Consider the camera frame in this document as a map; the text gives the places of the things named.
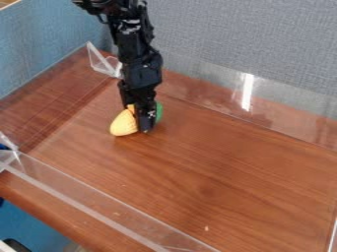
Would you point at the yellow green toy corn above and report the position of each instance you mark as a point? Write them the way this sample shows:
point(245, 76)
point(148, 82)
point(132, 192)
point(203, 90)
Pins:
point(125, 124)

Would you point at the clear acrylic left bracket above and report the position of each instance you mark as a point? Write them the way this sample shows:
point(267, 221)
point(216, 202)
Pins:
point(10, 152)

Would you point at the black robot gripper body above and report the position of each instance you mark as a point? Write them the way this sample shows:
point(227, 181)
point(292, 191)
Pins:
point(133, 32)

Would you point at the clear acrylic wall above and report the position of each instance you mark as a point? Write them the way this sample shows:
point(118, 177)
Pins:
point(287, 109)
point(152, 232)

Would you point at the clear acrylic corner bracket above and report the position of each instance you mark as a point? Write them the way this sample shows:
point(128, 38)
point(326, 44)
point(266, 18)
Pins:
point(104, 64)

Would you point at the clear acrylic back wall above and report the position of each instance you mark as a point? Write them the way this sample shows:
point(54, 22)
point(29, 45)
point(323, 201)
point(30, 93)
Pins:
point(287, 109)

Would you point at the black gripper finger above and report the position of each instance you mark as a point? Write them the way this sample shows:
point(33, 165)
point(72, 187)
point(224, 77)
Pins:
point(145, 113)
point(128, 98)

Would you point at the clear acrylic front wall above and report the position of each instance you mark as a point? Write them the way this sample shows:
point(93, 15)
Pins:
point(152, 232)

